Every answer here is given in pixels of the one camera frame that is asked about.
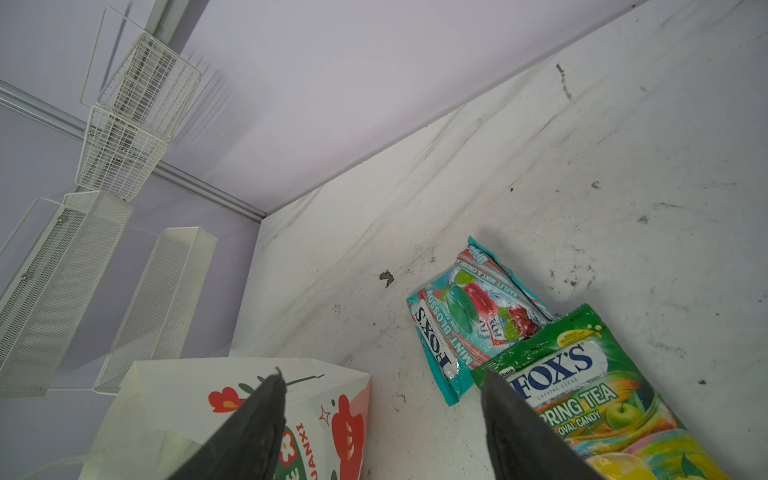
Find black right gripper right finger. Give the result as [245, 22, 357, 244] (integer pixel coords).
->
[481, 371, 600, 480]

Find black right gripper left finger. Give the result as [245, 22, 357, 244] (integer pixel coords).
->
[170, 372, 287, 480]

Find white flowered paper bag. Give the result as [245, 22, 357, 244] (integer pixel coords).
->
[38, 357, 372, 479]

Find green yellow Fox's candy bag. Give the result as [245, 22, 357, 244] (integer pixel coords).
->
[472, 304, 728, 479]

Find teal green Fox's candy bag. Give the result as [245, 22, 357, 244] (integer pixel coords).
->
[407, 237, 555, 406]

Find white mesh two-tier shelf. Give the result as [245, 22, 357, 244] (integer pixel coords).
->
[1, 191, 217, 398]

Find white wire basket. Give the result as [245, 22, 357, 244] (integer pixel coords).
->
[75, 29, 202, 201]

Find aluminium frame post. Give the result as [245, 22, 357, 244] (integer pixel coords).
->
[145, 0, 209, 52]

